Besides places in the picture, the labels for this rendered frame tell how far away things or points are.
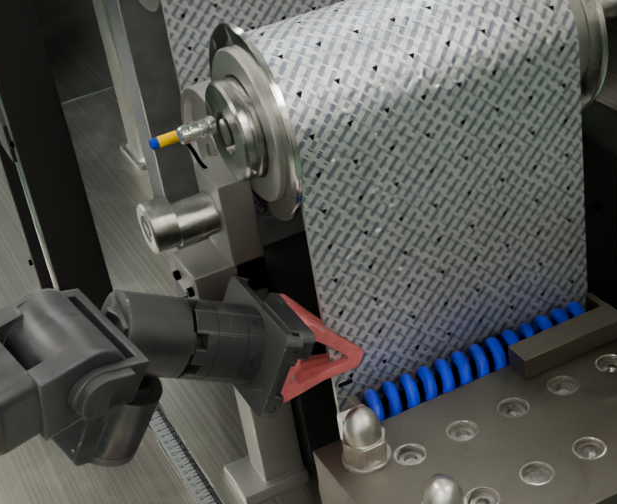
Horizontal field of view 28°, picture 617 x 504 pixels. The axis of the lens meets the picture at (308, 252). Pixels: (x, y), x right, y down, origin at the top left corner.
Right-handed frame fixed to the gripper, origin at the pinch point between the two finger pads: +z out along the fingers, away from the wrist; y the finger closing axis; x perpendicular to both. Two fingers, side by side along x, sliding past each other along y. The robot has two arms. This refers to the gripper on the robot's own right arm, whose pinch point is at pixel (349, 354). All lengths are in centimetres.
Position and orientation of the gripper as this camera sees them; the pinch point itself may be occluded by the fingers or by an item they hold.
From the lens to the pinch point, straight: 94.2
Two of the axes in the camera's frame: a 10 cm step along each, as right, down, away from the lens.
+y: 4.3, 4.2, -8.0
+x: 3.2, -9.0, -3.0
